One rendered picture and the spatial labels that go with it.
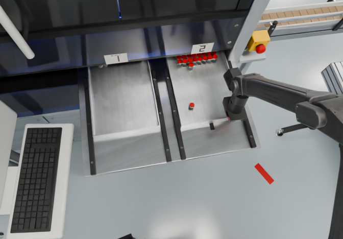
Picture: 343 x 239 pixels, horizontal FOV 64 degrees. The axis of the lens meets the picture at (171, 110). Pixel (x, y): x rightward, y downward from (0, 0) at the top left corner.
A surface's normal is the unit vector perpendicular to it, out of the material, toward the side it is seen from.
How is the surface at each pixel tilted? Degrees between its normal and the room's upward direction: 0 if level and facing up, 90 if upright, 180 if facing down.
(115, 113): 0
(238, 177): 0
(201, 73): 0
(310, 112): 90
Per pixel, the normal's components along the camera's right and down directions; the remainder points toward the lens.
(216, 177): 0.06, -0.38
